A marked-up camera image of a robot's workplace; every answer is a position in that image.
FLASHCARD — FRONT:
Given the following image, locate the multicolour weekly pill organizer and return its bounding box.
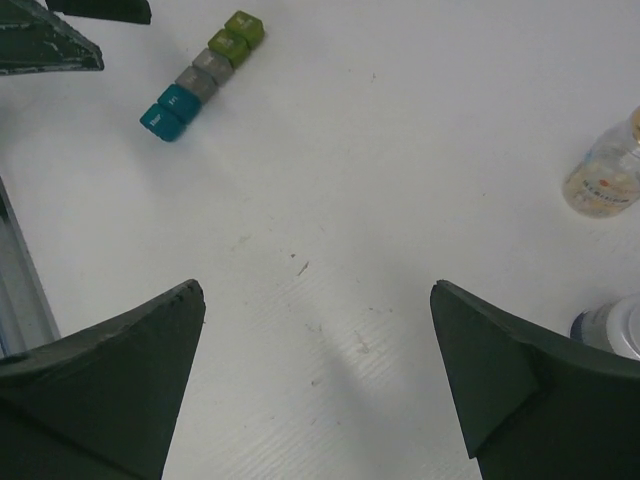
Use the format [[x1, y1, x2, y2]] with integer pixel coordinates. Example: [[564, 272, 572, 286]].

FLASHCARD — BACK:
[[139, 10, 266, 142]]

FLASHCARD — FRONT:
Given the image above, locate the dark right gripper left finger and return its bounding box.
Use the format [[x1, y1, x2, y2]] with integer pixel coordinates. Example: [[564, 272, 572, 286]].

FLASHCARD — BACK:
[[1, 279, 206, 479]]

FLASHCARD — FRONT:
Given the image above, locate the white pill bottle blue label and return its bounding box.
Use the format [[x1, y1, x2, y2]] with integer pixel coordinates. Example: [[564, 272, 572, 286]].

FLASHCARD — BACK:
[[569, 294, 640, 361]]

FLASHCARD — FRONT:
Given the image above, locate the clear pill bottle with capsules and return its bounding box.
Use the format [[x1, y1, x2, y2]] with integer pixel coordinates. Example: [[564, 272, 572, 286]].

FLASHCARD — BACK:
[[562, 107, 639, 218]]

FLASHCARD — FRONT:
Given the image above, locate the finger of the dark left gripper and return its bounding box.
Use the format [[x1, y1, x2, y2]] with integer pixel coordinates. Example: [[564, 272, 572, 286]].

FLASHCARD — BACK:
[[0, 0, 104, 75], [45, 0, 152, 24]]

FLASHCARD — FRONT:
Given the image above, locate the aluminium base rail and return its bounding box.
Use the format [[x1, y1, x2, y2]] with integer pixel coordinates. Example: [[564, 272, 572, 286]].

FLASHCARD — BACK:
[[1, 184, 60, 357]]

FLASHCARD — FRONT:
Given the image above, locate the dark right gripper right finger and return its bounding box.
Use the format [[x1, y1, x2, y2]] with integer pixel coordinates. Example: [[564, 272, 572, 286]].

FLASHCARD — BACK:
[[430, 280, 639, 479]]

